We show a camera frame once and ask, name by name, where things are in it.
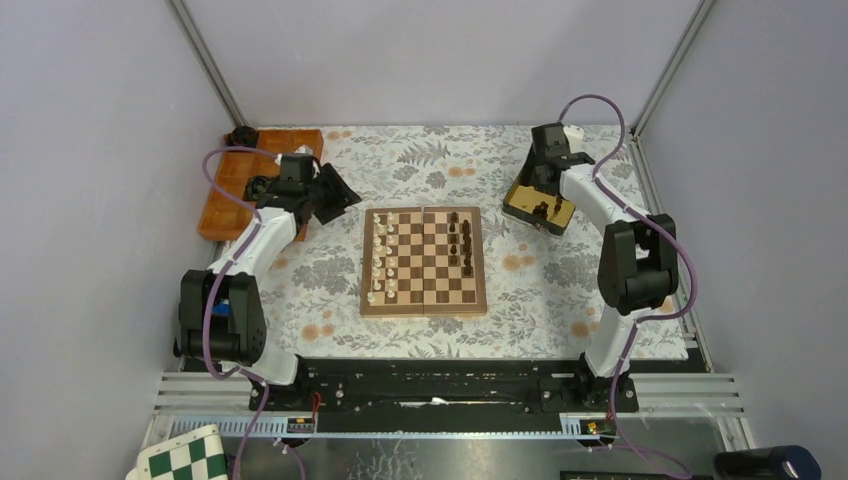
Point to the floral table cloth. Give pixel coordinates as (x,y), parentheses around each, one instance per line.
(542,294)

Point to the black mounting rail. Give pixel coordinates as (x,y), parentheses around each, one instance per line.
(445,395)

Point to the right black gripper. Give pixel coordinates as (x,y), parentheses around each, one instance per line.
(532,179)

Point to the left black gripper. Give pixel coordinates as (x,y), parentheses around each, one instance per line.
(341,196)

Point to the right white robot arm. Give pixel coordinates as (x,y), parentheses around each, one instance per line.
(638,266)

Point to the dark cylinder bottle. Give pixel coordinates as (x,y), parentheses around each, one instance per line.
(788,462)

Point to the green checkered roll mat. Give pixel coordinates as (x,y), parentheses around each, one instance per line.
(195,455)

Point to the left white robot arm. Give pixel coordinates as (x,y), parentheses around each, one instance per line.
(240,344)

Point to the black item tray corner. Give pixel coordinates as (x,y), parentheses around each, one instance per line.
(243,136)

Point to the gold metal tin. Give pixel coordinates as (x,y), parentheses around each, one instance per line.
(520,201)

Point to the blue cloth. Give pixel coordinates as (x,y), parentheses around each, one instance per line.
(221,311)

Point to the wooden chess board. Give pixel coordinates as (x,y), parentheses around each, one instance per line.
(407,249)

